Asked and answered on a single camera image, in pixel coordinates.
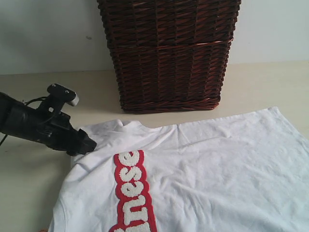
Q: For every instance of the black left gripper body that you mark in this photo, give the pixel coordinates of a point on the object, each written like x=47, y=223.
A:
x=55, y=125

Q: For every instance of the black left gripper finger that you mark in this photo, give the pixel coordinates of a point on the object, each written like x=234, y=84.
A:
x=86, y=144

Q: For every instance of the white t-shirt red logo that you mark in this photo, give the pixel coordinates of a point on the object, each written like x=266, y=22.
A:
x=243, y=173

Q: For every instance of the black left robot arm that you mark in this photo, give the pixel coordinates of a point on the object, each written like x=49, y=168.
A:
x=21, y=121

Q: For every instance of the dark brown wicker basket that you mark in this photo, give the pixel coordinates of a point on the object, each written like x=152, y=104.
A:
x=169, y=55

